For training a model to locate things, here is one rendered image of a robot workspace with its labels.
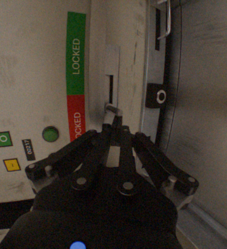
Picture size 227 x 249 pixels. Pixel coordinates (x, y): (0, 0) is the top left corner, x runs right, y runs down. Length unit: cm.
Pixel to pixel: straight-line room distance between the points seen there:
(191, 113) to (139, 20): 25
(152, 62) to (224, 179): 30
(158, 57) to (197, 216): 42
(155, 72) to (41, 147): 31
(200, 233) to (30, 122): 44
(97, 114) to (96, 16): 17
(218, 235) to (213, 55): 40
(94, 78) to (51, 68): 8
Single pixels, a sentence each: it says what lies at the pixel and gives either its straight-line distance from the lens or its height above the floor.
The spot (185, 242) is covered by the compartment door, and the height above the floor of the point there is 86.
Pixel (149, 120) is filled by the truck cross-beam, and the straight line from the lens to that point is 32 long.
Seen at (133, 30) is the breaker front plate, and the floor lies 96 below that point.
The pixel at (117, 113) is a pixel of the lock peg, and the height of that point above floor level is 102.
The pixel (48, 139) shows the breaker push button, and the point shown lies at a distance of 25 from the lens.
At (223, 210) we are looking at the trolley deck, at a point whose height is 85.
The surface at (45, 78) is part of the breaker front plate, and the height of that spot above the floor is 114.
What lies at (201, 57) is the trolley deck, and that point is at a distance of 31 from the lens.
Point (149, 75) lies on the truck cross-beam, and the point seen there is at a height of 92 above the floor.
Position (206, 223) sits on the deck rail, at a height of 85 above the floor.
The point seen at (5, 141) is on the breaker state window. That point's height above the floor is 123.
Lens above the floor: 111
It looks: 24 degrees down
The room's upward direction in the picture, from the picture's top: 96 degrees counter-clockwise
